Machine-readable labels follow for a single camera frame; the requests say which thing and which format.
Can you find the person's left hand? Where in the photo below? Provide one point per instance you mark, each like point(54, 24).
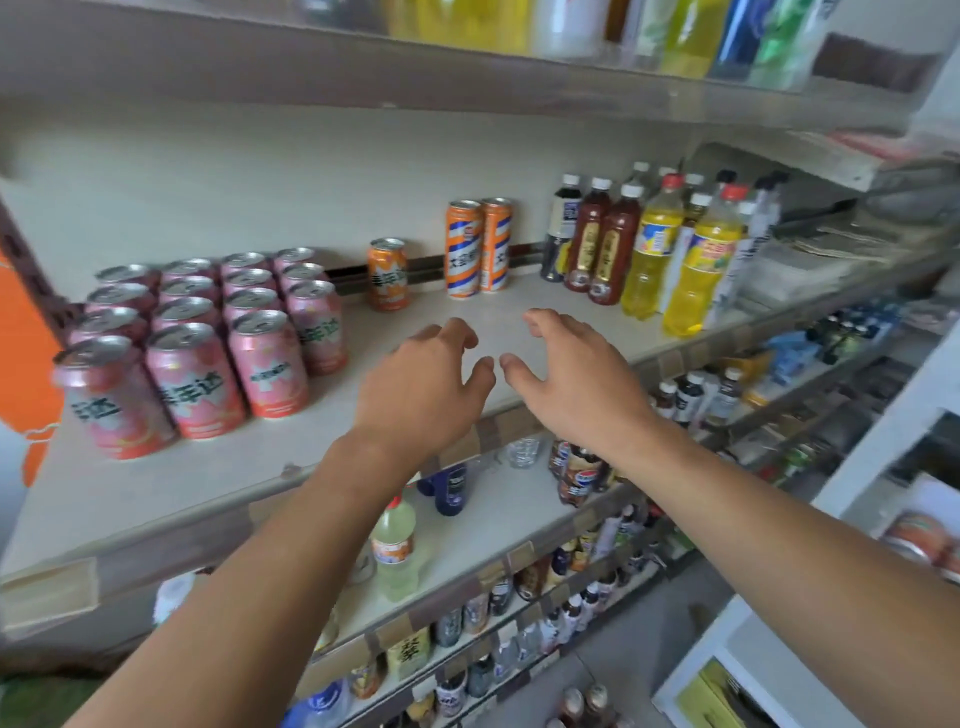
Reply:
point(420, 405)

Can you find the person's right hand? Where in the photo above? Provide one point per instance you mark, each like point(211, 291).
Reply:
point(592, 397)

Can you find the small orange can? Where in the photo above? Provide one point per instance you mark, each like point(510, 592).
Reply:
point(388, 281)

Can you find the row of red cans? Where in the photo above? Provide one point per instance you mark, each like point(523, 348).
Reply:
point(195, 382)

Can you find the white plastic tray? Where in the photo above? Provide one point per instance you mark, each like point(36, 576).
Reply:
point(937, 495)

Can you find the person's left forearm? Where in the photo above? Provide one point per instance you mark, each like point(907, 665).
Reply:
point(247, 600)

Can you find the person's right forearm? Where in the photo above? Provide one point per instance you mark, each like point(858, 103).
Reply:
point(787, 570)

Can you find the tall orange striped can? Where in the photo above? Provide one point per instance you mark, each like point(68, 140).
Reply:
point(499, 247)
point(463, 255)

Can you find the group of capped tea bottles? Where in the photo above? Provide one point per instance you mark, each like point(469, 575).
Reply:
point(577, 472)

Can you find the dark blue round bottle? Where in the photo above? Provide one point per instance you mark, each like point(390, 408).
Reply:
point(450, 487)

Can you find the pale green drink bottle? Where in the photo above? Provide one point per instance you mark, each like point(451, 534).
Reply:
point(394, 555)

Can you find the row of tall drink bottles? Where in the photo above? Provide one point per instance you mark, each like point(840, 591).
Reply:
point(652, 247)

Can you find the yellow goods box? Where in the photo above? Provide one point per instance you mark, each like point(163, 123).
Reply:
point(754, 367)

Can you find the blue goods packets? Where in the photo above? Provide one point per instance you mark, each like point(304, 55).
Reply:
point(791, 356)

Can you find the rows of small bottles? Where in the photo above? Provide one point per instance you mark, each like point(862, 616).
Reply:
point(450, 626)

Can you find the stack of folded paper bags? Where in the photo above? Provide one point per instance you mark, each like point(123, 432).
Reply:
point(810, 270)

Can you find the shrink-wrapped bottle pack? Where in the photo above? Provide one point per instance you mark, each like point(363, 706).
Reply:
point(574, 705)

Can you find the cluster of white milk bottles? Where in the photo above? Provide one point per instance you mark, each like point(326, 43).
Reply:
point(172, 596)

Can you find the yellow flat box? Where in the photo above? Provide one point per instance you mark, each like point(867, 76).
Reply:
point(705, 705)

